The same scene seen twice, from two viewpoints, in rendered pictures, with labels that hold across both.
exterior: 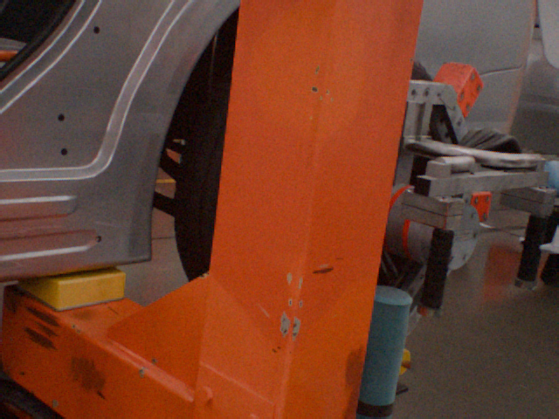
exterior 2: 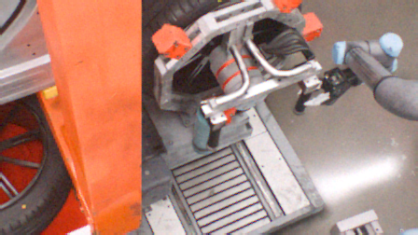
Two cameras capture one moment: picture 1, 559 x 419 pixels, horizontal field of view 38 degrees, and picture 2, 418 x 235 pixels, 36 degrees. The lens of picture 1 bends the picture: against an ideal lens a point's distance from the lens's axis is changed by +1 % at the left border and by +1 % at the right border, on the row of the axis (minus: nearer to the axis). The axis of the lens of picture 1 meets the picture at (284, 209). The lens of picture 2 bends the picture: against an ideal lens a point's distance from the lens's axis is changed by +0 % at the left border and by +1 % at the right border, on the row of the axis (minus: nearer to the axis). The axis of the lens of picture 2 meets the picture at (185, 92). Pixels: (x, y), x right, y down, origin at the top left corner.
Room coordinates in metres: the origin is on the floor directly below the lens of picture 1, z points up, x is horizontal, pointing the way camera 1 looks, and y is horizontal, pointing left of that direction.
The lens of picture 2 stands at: (0.35, -0.43, 2.72)
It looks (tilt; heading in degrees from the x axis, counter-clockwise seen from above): 60 degrees down; 17
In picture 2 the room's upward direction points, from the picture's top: 7 degrees clockwise
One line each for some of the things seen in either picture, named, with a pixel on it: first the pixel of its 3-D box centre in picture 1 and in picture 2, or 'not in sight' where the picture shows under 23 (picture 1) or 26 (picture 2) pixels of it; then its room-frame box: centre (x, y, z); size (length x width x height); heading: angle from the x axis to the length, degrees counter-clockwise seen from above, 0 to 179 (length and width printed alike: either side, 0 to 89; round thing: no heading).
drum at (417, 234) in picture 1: (416, 223); (238, 75); (1.53, -0.26, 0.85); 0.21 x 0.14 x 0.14; 48
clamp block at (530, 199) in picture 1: (527, 196); (305, 77); (1.57, -0.47, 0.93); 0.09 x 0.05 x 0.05; 48
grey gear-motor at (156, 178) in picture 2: not in sight; (133, 158); (1.34, 0.05, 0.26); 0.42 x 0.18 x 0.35; 48
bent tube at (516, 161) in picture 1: (482, 137); (280, 48); (1.57, -0.36, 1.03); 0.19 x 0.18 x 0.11; 48
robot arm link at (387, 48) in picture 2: not in sight; (383, 50); (1.76, -0.68, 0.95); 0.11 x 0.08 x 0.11; 119
